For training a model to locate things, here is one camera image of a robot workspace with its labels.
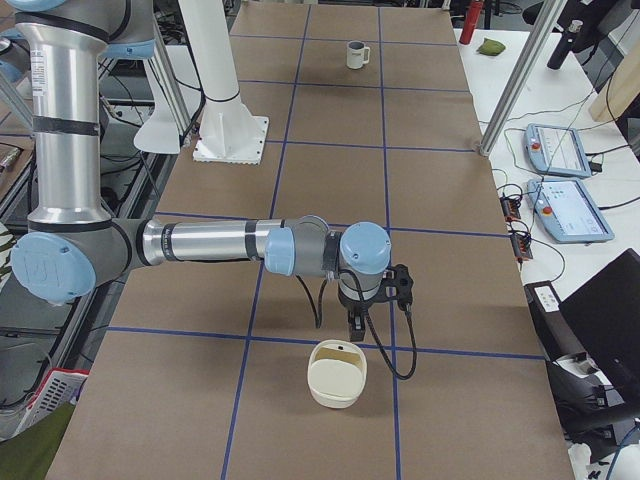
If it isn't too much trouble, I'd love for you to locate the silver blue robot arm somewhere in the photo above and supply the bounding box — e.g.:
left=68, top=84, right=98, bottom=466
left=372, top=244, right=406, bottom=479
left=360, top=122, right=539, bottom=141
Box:
left=11, top=1, right=391, bottom=342

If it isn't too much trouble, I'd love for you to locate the far blue teach pendant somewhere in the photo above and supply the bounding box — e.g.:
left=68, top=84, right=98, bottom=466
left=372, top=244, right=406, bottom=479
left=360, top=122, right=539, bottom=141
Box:
left=524, top=123, right=591, bottom=178

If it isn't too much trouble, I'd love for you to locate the black monitor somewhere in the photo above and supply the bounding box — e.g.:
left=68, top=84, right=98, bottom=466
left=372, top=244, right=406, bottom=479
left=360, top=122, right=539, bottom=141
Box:
left=560, top=248, right=639, bottom=402

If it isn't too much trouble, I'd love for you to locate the white pedestal column base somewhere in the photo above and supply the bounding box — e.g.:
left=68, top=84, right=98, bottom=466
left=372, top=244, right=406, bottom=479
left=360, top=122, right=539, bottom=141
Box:
left=179, top=0, right=269, bottom=164

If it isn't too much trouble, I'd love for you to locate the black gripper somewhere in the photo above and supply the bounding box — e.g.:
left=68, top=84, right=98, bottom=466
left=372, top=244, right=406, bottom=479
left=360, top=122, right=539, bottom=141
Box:
left=338, top=280, right=388, bottom=342

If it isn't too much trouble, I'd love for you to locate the blue teach pendant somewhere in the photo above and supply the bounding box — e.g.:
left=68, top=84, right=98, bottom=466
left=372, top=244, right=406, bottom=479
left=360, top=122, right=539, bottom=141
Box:
left=524, top=123, right=591, bottom=178
left=527, top=178, right=615, bottom=244

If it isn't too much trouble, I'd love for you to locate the red bottle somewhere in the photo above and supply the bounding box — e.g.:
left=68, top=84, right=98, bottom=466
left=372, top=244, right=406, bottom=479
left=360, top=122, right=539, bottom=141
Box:
left=459, top=0, right=484, bottom=45

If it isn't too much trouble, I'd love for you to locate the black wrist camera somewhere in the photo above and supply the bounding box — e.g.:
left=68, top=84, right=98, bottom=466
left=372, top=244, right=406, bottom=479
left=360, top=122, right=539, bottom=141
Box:
left=385, top=264, right=414, bottom=313

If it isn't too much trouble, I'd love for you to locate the green bean bag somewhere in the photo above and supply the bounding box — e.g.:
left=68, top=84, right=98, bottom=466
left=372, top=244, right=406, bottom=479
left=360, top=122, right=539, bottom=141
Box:
left=477, top=38, right=506, bottom=57

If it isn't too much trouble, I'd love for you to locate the cream plastic bin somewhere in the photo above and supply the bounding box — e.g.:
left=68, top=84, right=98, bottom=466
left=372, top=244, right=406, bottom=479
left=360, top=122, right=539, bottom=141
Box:
left=307, top=339, right=368, bottom=409

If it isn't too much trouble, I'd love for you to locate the white mug with handle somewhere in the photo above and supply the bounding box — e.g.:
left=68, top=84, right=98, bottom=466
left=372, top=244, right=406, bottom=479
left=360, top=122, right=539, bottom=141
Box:
left=346, top=40, right=371, bottom=70

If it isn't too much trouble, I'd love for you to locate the aluminium frame post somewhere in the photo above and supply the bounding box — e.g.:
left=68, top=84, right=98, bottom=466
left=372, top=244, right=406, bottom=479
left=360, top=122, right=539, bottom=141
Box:
left=478, top=0, right=567, bottom=157

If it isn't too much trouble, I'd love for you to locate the white basket red trim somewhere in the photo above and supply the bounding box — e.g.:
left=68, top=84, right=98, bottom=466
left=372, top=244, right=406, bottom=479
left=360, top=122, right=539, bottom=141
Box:
left=21, top=368, right=90, bottom=430

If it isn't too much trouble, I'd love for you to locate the black tripod stand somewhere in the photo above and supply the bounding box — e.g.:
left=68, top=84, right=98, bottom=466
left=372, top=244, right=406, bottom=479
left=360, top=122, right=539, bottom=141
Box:
left=547, top=1, right=600, bottom=70

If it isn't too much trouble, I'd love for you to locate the near blue teach pendant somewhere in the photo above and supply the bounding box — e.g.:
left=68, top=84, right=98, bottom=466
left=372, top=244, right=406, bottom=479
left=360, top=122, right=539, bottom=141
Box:
left=527, top=178, right=615, bottom=244

